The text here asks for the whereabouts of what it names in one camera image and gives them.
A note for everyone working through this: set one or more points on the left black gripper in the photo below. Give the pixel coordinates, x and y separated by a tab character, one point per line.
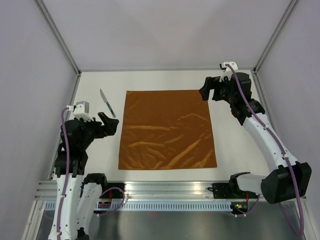
103	130

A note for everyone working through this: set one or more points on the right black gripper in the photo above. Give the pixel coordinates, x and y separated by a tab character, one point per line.
213	83

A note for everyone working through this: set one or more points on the green-handled steel knife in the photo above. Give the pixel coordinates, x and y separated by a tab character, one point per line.
107	103

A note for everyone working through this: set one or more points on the orange-brown cloth napkin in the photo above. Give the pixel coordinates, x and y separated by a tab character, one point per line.
166	130

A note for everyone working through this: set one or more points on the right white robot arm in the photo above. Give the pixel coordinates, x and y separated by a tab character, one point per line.
288	178

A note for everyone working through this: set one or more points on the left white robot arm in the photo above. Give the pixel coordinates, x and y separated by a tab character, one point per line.
77	192

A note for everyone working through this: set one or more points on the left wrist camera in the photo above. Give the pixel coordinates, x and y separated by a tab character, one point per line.
81	111

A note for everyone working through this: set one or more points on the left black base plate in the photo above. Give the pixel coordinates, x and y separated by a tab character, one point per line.
111	190

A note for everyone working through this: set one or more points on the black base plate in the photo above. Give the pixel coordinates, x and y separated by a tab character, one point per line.
111	190
222	190

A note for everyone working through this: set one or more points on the aluminium mounting rail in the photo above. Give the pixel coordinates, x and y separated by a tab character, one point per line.
145	190

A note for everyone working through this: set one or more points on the white slotted cable duct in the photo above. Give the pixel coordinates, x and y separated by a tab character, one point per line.
159	206

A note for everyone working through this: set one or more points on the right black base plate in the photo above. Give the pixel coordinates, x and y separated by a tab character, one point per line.
222	190

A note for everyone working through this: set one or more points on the left aluminium frame post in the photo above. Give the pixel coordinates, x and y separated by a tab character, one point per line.
57	35

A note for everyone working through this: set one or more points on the aluminium frame post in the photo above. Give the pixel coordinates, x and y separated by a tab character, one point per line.
275	34
57	35

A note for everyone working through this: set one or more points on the right aluminium frame post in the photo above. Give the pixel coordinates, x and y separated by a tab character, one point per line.
275	34

